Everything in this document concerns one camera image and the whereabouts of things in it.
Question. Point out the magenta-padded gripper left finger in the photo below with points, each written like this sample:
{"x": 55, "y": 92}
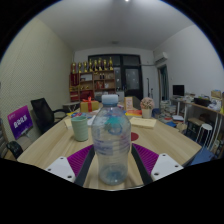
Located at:
{"x": 60, "y": 166}

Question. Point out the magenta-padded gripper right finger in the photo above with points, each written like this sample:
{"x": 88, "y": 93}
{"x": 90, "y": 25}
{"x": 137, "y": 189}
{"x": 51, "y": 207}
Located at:
{"x": 165, "y": 166}

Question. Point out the clear plastic water bottle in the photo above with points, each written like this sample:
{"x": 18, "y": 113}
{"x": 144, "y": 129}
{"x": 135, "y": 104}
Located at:
{"x": 111, "y": 143}

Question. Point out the flat round red coaster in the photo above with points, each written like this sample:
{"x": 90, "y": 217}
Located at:
{"x": 134, "y": 136}

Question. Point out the pale green cup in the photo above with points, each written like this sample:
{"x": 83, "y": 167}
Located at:
{"x": 80, "y": 128}

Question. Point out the black backpack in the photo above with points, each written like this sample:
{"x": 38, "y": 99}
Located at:
{"x": 15, "y": 149}

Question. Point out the blue colourful booklet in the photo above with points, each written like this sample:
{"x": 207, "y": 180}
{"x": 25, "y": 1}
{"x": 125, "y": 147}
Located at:
{"x": 77, "y": 114}

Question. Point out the black office chair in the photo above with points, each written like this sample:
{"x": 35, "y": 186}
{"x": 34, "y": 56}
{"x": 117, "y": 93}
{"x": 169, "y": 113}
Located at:
{"x": 43, "y": 113}

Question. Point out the white round stool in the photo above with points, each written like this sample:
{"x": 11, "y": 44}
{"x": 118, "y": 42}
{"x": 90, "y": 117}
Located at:
{"x": 206, "y": 127}

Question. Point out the purple sign board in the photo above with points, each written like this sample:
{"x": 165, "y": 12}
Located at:
{"x": 20, "y": 122}

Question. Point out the small round white table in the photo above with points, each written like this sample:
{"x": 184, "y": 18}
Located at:
{"x": 70, "y": 105}

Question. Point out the pink flowers in white pot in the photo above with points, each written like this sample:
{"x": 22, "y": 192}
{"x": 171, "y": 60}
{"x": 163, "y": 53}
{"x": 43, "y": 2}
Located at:
{"x": 147, "y": 105}

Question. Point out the yellow gift box red ribbon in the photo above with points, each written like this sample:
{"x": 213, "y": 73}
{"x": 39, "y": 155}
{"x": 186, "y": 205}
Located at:
{"x": 88, "y": 106}

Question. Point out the wooden side desk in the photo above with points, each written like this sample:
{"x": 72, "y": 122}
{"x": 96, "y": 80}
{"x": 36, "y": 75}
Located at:
{"x": 203, "y": 110}

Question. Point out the small orange standing box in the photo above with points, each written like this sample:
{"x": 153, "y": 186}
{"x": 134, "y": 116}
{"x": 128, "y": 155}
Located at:
{"x": 128, "y": 103}

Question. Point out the black computer monitor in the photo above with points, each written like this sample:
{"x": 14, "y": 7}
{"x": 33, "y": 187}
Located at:
{"x": 178, "y": 90}

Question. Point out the wooden shelf unit with trophies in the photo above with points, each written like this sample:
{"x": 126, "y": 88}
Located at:
{"x": 96, "y": 83}

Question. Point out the dark glass double door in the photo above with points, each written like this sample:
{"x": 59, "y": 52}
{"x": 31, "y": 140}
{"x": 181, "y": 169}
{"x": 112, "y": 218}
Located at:
{"x": 131, "y": 78}

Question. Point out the white wall air conditioner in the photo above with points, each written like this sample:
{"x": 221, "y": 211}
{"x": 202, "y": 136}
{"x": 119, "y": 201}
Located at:
{"x": 161, "y": 57}

